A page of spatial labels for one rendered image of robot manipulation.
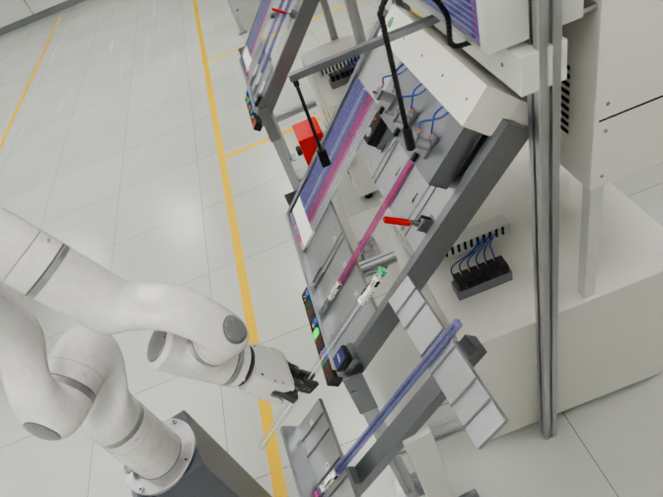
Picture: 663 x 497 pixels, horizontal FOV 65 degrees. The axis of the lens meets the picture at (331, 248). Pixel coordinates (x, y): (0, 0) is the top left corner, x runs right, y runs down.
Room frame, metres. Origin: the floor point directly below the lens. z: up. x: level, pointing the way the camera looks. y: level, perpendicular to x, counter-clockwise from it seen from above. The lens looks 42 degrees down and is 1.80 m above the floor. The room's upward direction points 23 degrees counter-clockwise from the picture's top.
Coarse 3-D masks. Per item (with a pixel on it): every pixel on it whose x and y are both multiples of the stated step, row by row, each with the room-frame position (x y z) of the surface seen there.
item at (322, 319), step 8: (288, 216) 1.40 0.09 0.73; (288, 224) 1.37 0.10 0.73; (296, 240) 1.27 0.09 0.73; (296, 248) 1.23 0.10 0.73; (304, 256) 1.19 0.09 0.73; (304, 264) 1.15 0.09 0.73; (304, 272) 1.12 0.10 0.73; (312, 280) 1.08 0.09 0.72; (312, 288) 1.05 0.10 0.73; (312, 296) 1.01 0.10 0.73; (320, 304) 0.99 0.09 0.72; (320, 312) 0.95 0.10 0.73; (320, 320) 0.92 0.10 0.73; (320, 328) 0.90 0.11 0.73; (328, 328) 0.89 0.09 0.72; (328, 336) 0.86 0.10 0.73
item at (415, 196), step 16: (384, 48) 1.34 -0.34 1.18; (368, 64) 1.39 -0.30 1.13; (384, 64) 1.30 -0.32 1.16; (368, 80) 1.34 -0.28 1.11; (384, 80) 1.26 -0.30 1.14; (368, 160) 1.13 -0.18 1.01; (384, 160) 1.06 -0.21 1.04; (400, 160) 1.00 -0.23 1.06; (384, 176) 1.03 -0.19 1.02; (416, 176) 0.91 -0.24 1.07; (464, 176) 0.77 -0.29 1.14; (384, 192) 0.99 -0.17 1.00; (400, 192) 0.93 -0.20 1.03; (416, 192) 0.87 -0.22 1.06; (432, 192) 0.83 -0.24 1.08; (448, 192) 0.78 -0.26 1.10; (400, 208) 0.90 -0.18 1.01; (416, 208) 0.85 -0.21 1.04; (432, 208) 0.80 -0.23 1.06; (416, 240) 0.79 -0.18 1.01
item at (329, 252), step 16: (320, 224) 1.21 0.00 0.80; (336, 224) 1.12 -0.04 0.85; (320, 240) 1.16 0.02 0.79; (336, 240) 1.08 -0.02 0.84; (320, 256) 1.12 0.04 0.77; (336, 256) 1.04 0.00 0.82; (320, 272) 1.07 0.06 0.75; (336, 272) 1.00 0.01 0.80; (352, 272) 0.93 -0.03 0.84; (320, 288) 1.03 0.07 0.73; (352, 288) 0.90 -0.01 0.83; (336, 304) 0.92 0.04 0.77; (352, 304) 0.86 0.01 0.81; (368, 304) 0.81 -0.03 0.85; (336, 320) 0.88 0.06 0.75; (368, 320) 0.78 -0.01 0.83; (352, 336) 0.79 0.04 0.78
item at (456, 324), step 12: (456, 324) 0.51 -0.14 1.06; (444, 336) 0.51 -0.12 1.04; (432, 348) 0.52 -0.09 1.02; (432, 360) 0.51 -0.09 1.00; (420, 372) 0.50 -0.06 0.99; (408, 384) 0.50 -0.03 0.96; (396, 396) 0.51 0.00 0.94; (384, 408) 0.51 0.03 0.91; (384, 420) 0.50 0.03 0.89; (372, 432) 0.50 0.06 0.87; (360, 444) 0.49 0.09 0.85; (348, 456) 0.50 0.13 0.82; (336, 468) 0.50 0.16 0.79; (324, 492) 0.49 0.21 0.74
